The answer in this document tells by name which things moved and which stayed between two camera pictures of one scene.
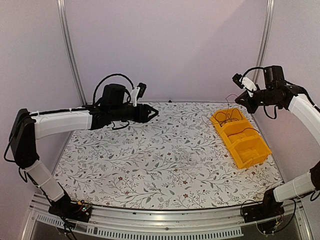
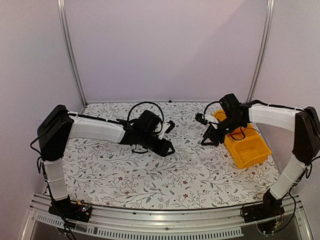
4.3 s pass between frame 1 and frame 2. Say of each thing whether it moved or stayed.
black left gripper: moved
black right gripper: moved
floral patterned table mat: stayed
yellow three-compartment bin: stayed
